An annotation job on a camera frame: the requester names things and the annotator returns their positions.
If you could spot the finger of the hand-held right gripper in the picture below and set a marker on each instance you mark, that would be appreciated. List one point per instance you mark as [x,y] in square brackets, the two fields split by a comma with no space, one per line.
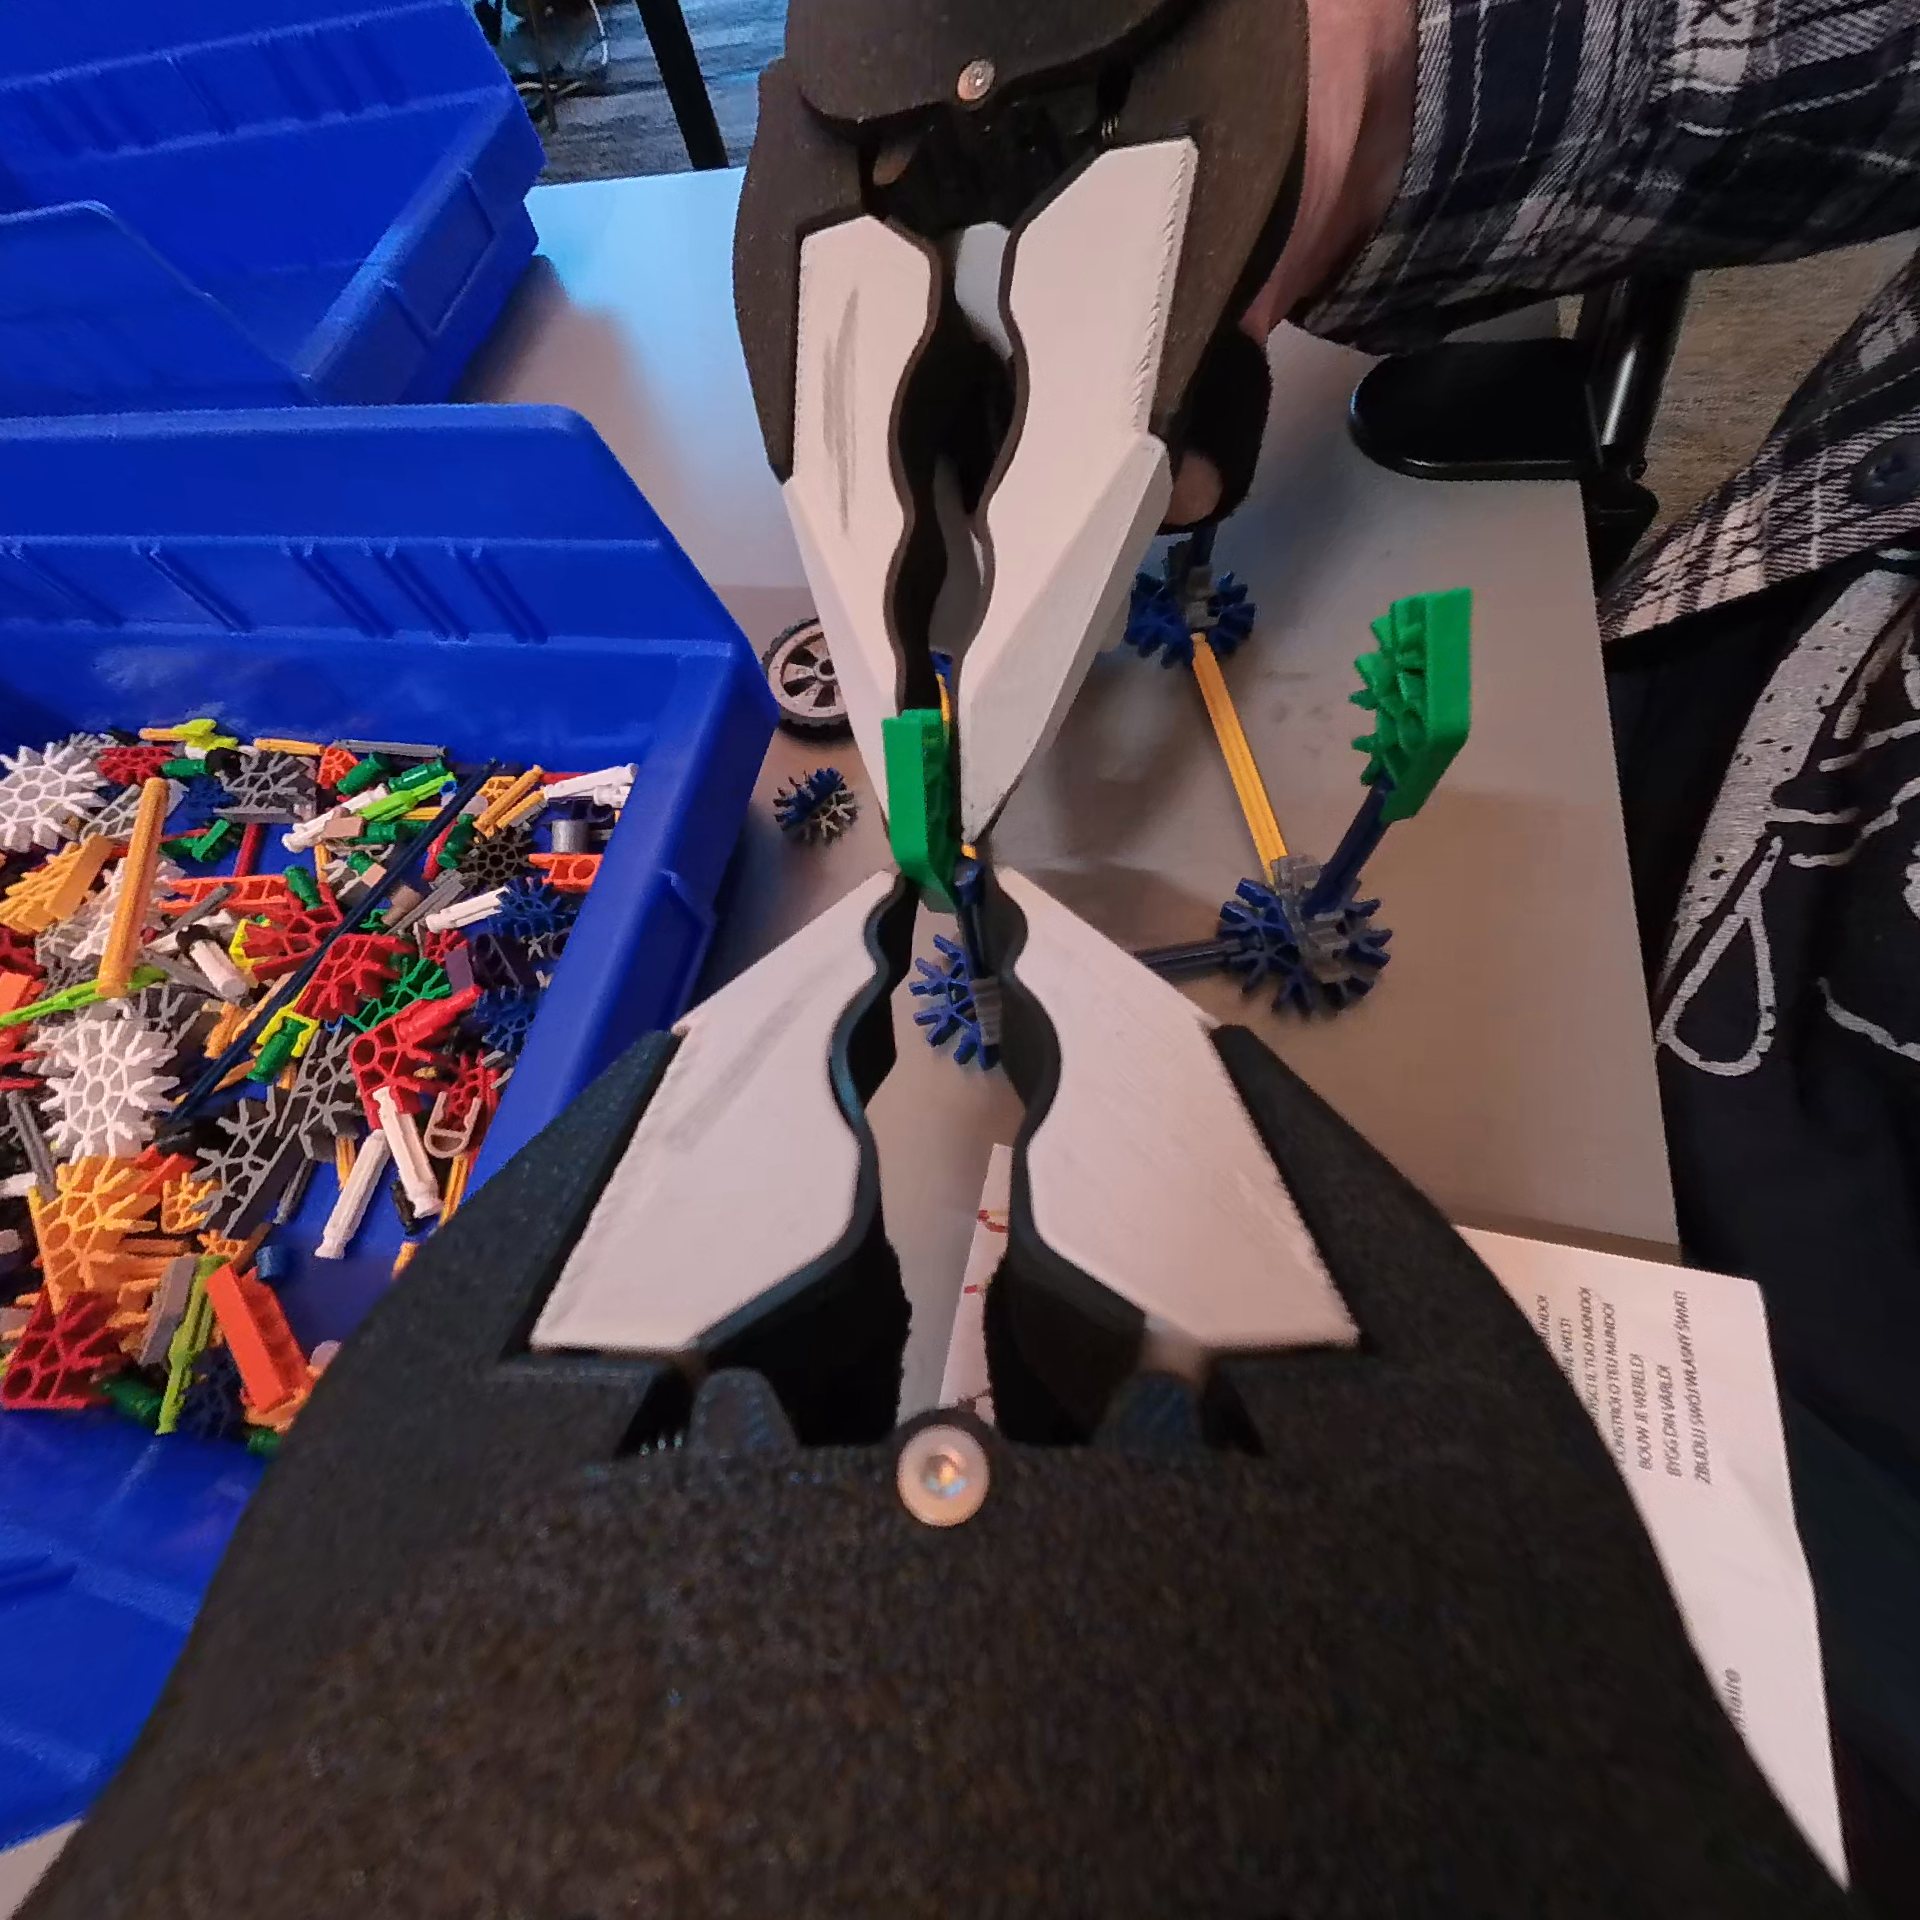
[1096,421]
[856,421]

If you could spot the black metal post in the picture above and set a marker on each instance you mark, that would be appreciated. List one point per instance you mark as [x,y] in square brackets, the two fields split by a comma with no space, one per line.
[685,76]

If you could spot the pile of colourful toy pieces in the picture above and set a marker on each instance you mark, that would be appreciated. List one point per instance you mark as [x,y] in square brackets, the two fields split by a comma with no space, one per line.
[270,1021]

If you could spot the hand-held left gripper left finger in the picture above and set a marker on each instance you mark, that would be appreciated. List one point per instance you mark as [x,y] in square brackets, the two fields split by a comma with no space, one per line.
[737,1155]

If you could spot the black toy wheel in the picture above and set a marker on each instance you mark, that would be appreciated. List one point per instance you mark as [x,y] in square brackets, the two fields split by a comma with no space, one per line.
[805,685]

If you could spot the person's right forearm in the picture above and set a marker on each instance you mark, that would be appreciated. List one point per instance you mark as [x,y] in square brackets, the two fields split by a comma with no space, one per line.
[1622,153]

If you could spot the toy instruction sheet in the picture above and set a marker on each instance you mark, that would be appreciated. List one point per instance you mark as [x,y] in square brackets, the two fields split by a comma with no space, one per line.
[1680,1442]

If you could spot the person's right hand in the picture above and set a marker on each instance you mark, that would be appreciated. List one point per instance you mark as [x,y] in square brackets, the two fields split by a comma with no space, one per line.
[1343,153]

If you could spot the blue yellow toy rod frame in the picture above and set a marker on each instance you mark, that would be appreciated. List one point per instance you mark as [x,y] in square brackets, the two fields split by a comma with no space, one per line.
[1230,737]

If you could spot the blue plastic bin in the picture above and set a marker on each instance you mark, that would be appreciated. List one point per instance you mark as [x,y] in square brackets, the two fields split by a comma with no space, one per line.
[270,181]

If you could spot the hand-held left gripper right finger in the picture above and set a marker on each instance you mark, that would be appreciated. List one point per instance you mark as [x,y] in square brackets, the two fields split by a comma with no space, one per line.
[1172,1155]

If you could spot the person's dark printed shirt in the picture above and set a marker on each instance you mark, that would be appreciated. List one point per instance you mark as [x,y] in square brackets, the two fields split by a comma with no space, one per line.
[1801,901]

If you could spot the blue bin with white label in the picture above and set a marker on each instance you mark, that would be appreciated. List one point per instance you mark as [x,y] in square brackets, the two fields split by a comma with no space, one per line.
[363,571]

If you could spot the small blue toy connector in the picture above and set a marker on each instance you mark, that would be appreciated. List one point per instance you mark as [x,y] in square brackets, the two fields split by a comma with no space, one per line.
[816,804]

